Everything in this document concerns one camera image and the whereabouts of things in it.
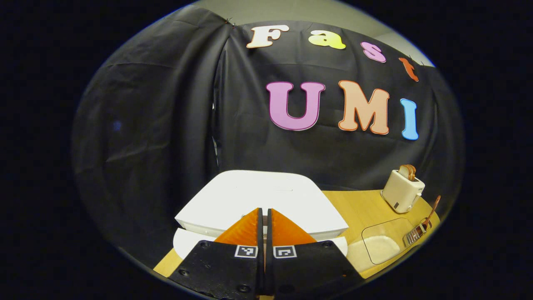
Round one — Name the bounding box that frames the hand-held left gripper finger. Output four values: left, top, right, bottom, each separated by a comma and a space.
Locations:
266, 208, 365, 298
169, 207, 266, 300

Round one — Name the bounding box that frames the white rice cooker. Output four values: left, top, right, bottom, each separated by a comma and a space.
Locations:
173, 170, 349, 261

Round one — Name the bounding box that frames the white toaster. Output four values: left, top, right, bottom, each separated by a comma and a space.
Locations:
381, 169, 426, 214

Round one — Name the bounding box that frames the clear plastic rice container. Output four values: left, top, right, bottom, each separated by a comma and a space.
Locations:
361, 217, 417, 265

